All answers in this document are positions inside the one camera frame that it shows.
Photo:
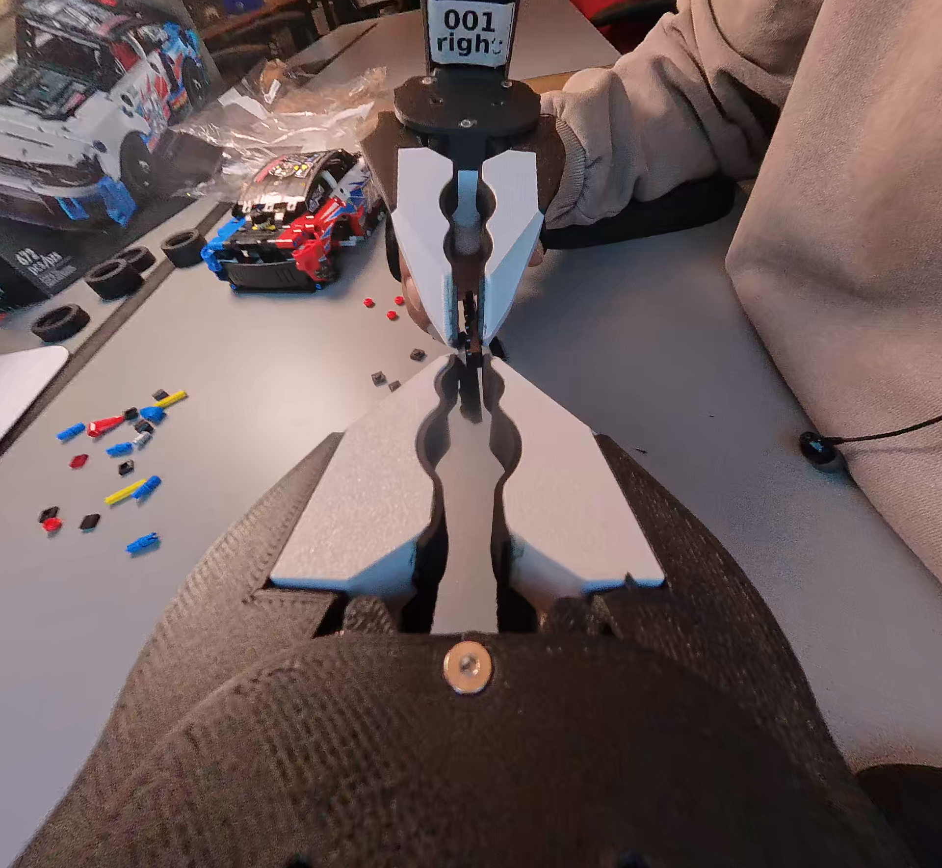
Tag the tiny black lego piece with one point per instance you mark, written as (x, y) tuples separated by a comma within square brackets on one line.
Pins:
[(498, 350)]

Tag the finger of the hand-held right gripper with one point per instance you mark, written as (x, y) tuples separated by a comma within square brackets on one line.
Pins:
[(419, 220), (515, 220)]

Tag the black rubber lego tire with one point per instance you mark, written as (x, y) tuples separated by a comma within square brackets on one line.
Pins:
[(44, 327), (99, 283), (173, 253), (143, 257)]

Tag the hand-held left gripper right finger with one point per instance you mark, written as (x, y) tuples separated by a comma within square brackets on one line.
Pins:
[(581, 515)]

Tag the clear plastic wrap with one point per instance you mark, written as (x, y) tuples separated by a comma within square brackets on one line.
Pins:
[(294, 124)]

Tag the black chair armrest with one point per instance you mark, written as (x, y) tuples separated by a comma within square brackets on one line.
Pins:
[(662, 220), (905, 816)]

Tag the black lego set box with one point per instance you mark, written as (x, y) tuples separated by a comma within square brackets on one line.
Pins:
[(88, 110)]

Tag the white book stand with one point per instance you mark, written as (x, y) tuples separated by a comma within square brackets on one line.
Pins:
[(26, 382)]

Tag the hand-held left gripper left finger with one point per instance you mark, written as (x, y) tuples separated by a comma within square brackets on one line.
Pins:
[(353, 515)]

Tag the pile of colourful lego pieces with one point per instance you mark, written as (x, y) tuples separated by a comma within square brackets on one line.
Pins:
[(125, 434)]

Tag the partly built lego car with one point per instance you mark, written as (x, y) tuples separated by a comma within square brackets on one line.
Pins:
[(294, 235)]

